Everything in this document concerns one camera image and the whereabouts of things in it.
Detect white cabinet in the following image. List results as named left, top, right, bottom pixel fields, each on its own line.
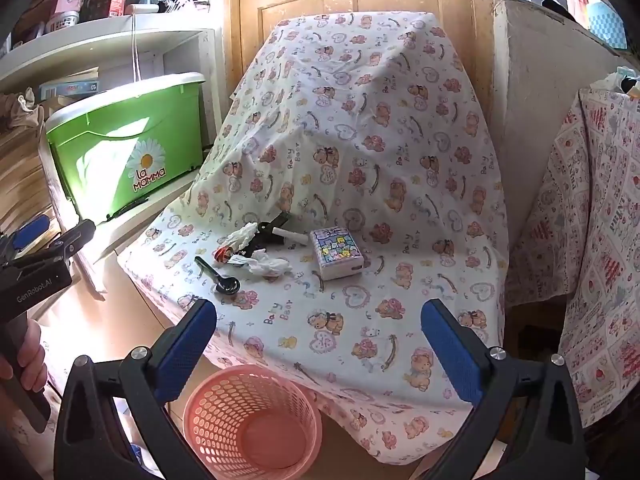
left=487, top=0, right=640, bottom=246

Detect black flat bar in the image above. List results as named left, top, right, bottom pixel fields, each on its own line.
left=102, top=195, right=151, bottom=221

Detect small plush toy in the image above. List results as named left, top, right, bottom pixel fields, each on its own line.
left=607, top=65, right=640, bottom=98

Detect black plastic spoon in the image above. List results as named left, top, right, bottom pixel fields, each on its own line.
left=194, top=256, right=241, bottom=296

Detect white shelf unit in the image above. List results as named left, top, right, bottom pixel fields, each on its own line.
left=0, top=10, right=226, bottom=241

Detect bear print cloth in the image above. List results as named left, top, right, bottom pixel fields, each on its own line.
left=117, top=11, right=511, bottom=466

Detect small white cylinder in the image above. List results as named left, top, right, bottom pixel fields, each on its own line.
left=274, top=227, right=307, bottom=246

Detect small pastel printed box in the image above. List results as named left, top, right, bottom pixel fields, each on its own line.
left=309, top=226, right=366, bottom=282

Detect white string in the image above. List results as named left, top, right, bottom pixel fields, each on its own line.
left=131, top=12, right=142, bottom=83

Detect flat stacked books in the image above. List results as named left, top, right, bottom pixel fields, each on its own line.
left=37, top=67, right=101, bottom=103

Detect person's left hand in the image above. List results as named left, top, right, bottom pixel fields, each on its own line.
left=16, top=316, right=49, bottom=397

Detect green plastic mop bucket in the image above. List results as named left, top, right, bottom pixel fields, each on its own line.
left=45, top=72, right=207, bottom=224

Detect blue dotted cloth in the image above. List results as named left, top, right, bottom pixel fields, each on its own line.
left=585, top=0, right=628, bottom=51

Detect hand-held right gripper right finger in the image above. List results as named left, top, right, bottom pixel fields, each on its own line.
left=420, top=299, right=586, bottom=480

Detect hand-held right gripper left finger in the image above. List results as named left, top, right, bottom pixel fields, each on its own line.
left=54, top=298, right=218, bottom=480

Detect pink patterned cloth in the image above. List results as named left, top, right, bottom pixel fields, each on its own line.
left=505, top=87, right=640, bottom=428

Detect stack of cardboard sheets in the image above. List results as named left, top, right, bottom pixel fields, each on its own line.
left=0, top=110, right=66, bottom=246

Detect white tissue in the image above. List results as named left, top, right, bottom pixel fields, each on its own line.
left=223, top=223, right=261, bottom=256
left=231, top=252, right=293, bottom=277

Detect cream low cabinet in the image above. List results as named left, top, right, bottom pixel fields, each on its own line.
left=75, top=170, right=201, bottom=301

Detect pink plastic basket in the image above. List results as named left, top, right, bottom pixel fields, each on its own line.
left=182, top=365, right=323, bottom=480

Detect black plastic clamp part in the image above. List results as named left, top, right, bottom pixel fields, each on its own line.
left=247, top=211, right=291, bottom=256

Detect beige crumpled cloth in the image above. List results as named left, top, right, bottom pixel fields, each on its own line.
left=0, top=87, right=46, bottom=133

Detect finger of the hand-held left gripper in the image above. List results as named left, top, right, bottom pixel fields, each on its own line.
left=10, top=219, right=97, bottom=273
left=0, top=215, right=51, bottom=257

